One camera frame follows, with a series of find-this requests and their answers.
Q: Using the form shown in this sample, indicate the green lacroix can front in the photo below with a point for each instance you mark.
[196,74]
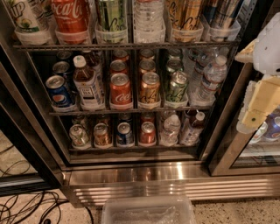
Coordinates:
[176,87]

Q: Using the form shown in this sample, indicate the bottom blue pepsi can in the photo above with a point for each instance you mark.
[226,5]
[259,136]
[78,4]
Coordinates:
[124,134]

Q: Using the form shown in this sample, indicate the middle wire shelf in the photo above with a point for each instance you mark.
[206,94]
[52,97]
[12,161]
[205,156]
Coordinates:
[133,110]

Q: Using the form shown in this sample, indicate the tea bottle white cap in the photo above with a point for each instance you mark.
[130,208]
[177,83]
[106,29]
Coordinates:
[85,80]

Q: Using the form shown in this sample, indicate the bottom green can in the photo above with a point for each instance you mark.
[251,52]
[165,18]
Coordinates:
[78,135]

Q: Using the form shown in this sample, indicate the bottom tea bottle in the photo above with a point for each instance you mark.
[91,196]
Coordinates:
[193,127]

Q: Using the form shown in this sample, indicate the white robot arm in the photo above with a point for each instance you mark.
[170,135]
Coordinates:
[262,97]

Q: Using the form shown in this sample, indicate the steel fridge base grille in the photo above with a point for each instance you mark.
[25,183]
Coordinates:
[93,186]

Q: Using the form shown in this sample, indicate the wire shelf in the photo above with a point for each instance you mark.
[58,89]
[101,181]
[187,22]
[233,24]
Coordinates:
[127,46]
[133,110]

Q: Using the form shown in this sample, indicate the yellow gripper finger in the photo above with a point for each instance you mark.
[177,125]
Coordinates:
[262,102]
[246,54]

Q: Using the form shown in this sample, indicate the clear plastic bin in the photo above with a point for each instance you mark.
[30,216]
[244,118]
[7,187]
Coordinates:
[148,210]

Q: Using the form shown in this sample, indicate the bottom water bottle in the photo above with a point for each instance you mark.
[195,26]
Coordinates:
[169,130]

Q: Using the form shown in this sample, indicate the glass fridge door right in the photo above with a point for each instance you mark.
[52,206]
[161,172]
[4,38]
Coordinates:
[235,153]

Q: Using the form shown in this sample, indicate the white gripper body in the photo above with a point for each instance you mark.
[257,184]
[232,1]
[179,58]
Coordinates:
[268,53]

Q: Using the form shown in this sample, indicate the clear water bottle front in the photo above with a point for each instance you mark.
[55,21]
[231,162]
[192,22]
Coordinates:
[208,80]

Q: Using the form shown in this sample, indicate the blue pepsi can front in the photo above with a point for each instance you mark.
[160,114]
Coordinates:
[59,92]

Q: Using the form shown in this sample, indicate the tall orange lacroix can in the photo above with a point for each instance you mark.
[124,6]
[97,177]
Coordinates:
[184,14]

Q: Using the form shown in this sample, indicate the large red coca-cola can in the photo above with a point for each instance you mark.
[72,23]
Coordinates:
[72,19]

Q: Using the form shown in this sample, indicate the bottom orange can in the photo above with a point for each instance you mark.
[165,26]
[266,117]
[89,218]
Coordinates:
[101,134]

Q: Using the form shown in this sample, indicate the blue pepsi can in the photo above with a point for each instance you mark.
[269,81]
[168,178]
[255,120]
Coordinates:
[59,92]
[124,134]

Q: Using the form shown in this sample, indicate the tall green lacroix can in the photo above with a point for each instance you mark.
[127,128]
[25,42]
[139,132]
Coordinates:
[111,15]

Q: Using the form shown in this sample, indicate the white 7up can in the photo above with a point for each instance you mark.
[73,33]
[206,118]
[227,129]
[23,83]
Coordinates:
[28,15]

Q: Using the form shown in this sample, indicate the red coke can front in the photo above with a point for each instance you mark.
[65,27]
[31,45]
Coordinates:
[120,89]

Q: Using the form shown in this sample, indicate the bottom red coke can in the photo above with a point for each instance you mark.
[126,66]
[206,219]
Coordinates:
[147,133]

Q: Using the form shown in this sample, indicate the top shelf water bottle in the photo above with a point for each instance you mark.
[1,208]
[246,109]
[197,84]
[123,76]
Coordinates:
[148,15]

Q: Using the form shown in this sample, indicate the orange lacroix can front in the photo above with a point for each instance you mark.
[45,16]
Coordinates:
[149,88]

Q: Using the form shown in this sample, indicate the tall blue silver can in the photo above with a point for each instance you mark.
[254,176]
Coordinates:
[221,14]

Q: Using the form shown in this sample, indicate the top wire shelf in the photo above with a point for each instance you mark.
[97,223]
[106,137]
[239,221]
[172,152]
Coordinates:
[127,46]

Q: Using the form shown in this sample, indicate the red coke can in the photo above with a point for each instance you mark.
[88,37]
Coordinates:
[118,66]
[120,89]
[147,133]

